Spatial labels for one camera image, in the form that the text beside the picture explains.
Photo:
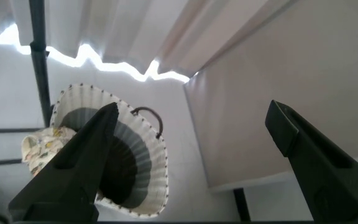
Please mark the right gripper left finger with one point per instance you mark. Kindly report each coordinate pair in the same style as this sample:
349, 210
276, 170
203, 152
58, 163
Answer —
70, 183

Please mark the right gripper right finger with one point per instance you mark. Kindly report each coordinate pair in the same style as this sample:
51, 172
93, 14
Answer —
337, 193

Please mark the cream printed garment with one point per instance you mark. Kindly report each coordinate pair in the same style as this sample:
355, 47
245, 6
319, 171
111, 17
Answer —
42, 146

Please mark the white laundry basket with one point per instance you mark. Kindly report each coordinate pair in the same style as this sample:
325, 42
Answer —
148, 161

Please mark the black clothes rack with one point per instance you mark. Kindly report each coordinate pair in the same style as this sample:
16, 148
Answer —
39, 62

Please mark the white curtain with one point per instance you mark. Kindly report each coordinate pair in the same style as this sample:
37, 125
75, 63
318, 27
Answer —
120, 25

